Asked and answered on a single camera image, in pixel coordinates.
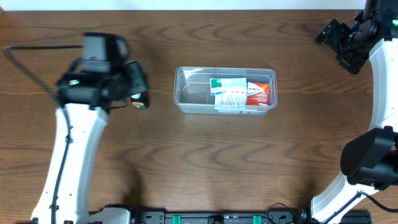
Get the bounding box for white green medicine box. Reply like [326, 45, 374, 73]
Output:
[210, 78, 247, 95]

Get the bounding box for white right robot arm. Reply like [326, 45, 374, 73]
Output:
[297, 0, 397, 223]

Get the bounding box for clear plastic container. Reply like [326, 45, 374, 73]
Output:
[174, 67, 278, 114]

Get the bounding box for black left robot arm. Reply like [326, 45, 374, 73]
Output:
[30, 60, 149, 223]

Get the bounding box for dark Woods syrup bottle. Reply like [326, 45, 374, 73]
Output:
[130, 91, 150, 110]

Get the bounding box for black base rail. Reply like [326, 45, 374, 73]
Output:
[130, 210, 311, 224]

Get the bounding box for blue white medicine box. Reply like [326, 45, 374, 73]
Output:
[214, 93, 268, 115]

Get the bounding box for red medicine box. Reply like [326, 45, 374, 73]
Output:
[246, 82, 270, 106]

